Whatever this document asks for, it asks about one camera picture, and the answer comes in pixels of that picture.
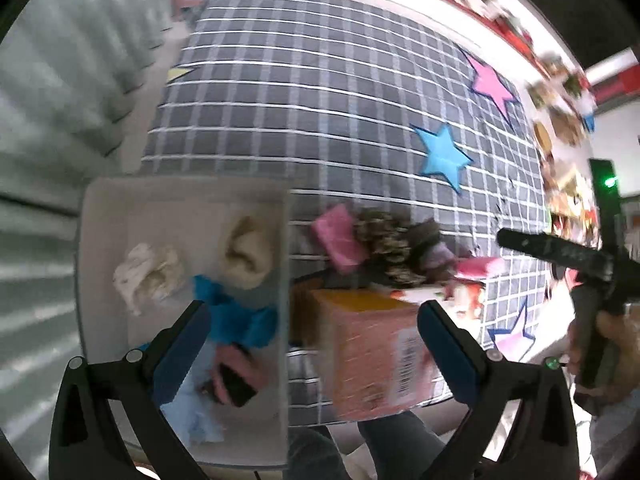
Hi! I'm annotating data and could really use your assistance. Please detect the light blue fluffy plush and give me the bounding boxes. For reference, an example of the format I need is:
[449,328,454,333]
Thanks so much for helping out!
[137,342,226,446]

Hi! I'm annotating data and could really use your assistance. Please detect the pink and black soft toy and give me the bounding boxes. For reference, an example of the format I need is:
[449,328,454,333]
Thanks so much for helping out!
[200,342,268,408]

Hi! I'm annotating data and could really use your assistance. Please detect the white red soft toy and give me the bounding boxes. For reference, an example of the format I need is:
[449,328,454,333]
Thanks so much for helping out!
[390,277,486,321]

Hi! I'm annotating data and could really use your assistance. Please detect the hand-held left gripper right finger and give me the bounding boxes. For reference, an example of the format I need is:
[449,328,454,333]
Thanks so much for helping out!
[416,300,583,480]

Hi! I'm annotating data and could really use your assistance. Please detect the mauve soft toy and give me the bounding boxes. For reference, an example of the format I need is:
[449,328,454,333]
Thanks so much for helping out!
[420,242,458,280]

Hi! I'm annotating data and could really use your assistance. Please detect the white dotted cloth toy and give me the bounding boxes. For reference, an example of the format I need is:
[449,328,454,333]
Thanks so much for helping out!
[112,242,183,316]

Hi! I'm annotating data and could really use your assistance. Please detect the beige fluffy plush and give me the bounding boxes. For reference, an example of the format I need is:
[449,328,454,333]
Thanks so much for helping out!
[218,215,275,291]

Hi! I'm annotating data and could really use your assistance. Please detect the grey checked star blanket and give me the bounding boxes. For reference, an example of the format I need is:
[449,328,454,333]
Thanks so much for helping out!
[140,0,551,411]

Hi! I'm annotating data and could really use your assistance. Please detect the brown speckled fluffy plush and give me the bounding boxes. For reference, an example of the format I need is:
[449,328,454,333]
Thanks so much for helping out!
[352,210,426,286]

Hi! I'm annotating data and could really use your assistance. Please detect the row of toys on shelf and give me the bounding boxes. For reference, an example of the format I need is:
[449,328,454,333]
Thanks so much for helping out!
[370,0,601,241]

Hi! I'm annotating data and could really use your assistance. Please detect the dark blue fluffy plush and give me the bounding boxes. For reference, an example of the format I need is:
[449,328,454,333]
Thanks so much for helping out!
[192,274,278,348]

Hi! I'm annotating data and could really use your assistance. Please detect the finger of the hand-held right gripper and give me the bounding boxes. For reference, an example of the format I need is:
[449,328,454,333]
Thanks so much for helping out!
[496,227,613,273]

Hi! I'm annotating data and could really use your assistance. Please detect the person's right hand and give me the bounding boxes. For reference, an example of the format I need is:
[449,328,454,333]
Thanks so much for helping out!
[575,307,640,416]

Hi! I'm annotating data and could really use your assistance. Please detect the dark brown plush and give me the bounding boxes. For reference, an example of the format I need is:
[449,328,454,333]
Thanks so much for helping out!
[407,220,445,256]

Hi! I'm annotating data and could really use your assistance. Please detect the person's jeans legs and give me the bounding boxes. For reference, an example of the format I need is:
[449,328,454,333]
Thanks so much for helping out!
[287,407,446,480]

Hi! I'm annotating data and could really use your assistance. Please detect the orange pink cardboard box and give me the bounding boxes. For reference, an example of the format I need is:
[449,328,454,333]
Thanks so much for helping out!
[292,287,441,421]

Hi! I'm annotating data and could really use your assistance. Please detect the white plastic bin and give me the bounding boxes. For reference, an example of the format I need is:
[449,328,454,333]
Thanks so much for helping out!
[75,176,293,471]

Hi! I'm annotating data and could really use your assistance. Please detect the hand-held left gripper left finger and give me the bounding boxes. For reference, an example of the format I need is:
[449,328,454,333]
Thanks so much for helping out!
[48,300,213,480]

